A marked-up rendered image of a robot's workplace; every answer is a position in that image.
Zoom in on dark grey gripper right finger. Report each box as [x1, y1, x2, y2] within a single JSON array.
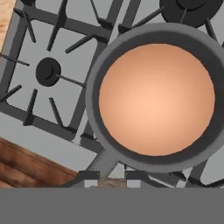
[[124, 170, 168, 189]]

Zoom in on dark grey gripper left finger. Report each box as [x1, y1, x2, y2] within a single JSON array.
[[61, 170, 102, 189]]

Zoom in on grey saucepan with hot chocolate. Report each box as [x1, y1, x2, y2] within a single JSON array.
[[84, 22, 224, 179]]

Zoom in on grey gas hob black grates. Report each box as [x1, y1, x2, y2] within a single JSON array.
[[0, 0, 224, 189]]

